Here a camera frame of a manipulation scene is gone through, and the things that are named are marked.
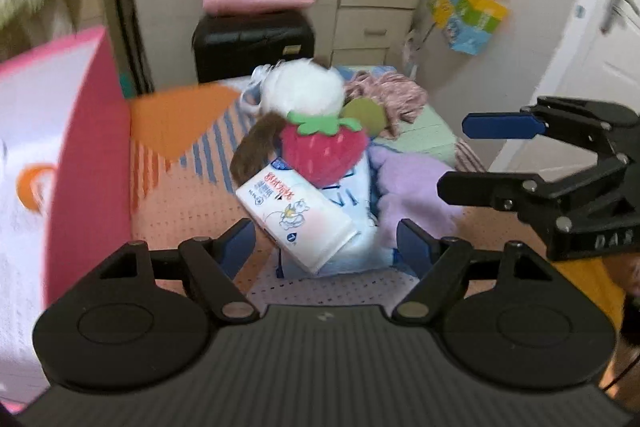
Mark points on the colourful hanging bag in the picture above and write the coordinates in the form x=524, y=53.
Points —
x=467, y=14

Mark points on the black suitcase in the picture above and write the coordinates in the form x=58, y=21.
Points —
x=250, y=47

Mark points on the white blue fabric item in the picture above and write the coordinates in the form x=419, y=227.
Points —
x=255, y=89

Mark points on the white brown plush toy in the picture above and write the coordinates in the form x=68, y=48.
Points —
x=302, y=87

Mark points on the white tissue pack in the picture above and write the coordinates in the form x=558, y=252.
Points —
x=295, y=219

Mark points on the purple cloth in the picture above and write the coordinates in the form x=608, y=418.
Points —
x=410, y=192

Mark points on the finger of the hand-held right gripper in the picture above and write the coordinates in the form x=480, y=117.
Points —
x=500, y=126
x=480, y=189

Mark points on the green plush pad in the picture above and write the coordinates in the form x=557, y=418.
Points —
x=365, y=114

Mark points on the red strawberry plush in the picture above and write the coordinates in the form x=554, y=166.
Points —
x=322, y=149

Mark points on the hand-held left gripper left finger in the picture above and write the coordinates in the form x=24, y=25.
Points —
x=239, y=247

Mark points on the patchwork blanket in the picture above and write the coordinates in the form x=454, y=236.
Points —
x=190, y=157

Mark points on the pink patterned cloth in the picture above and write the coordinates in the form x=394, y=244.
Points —
x=395, y=94

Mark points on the white door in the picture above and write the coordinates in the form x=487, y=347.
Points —
x=575, y=57

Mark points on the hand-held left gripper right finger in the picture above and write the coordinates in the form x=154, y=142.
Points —
x=415, y=247

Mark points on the pink storage box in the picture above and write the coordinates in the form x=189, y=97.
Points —
x=90, y=147

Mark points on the blue white soft package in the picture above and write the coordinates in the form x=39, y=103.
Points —
x=360, y=207

